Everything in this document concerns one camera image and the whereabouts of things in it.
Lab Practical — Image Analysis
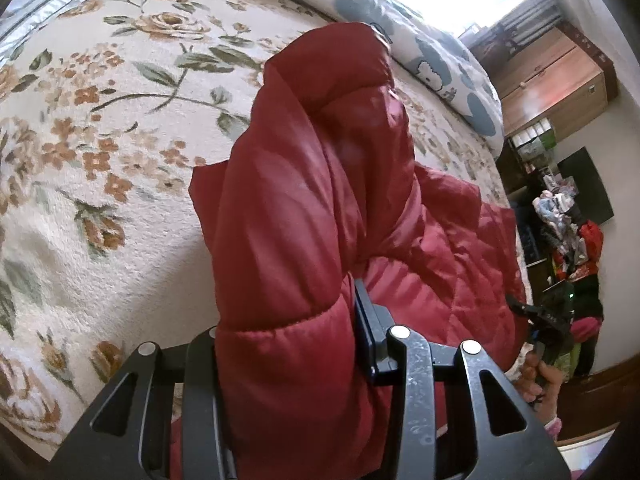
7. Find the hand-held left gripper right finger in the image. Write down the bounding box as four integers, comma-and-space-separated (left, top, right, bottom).
352, 277, 571, 480

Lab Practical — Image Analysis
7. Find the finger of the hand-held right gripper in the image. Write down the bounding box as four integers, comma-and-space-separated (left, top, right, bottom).
505, 294, 539, 324

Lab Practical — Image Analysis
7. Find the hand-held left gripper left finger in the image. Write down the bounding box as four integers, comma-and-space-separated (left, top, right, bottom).
50, 327, 238, 480

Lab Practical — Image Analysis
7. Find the red quilted jacket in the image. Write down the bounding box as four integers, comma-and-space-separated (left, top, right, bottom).
170, 21, 533, 480

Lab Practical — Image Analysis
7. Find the pile of colourful clothes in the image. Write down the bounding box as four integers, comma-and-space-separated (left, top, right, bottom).
530, 170, 606, 291

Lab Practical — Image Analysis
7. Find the person's right hand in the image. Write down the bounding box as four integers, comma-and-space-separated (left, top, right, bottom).
517, 350, 563, 412

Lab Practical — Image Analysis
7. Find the black flat panel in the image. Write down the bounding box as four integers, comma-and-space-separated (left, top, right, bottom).
557, 147, 615, 226

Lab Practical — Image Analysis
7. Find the cluttered storage shelf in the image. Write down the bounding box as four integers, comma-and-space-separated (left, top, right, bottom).
507, 117, 558, 166

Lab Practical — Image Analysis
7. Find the wooden cabinet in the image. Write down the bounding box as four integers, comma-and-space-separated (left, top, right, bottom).
470, 25, 618, 143

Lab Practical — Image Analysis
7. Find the blue and white printed duvet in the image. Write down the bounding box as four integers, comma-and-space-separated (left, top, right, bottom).
165, 0, 505, 158

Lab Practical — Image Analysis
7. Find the floral bed blanket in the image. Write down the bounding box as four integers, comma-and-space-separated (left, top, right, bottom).
0, 0, 531, 461

